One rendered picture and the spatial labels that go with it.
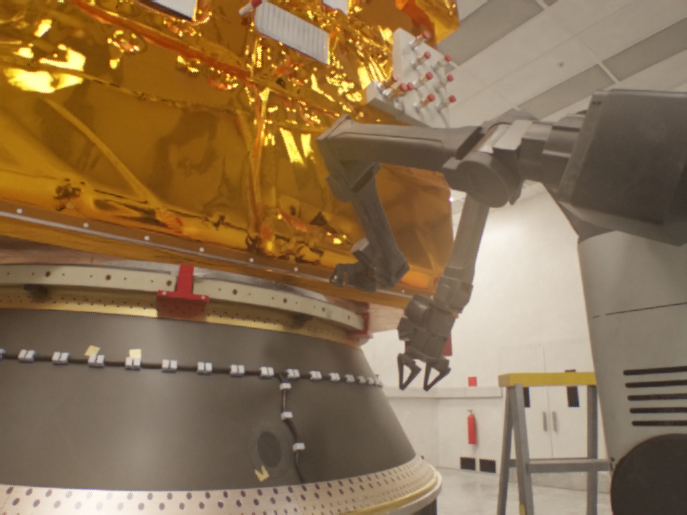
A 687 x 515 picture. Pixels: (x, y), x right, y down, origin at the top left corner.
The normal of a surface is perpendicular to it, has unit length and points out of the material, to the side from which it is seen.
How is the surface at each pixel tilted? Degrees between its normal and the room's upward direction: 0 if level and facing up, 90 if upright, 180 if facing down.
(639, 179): 90
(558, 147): 99
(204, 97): 79
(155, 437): 62
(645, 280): 90
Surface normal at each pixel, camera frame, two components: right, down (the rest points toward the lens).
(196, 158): 0.61, -0.24
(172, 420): 0.35, -0.69
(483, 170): -0.67, 0.70
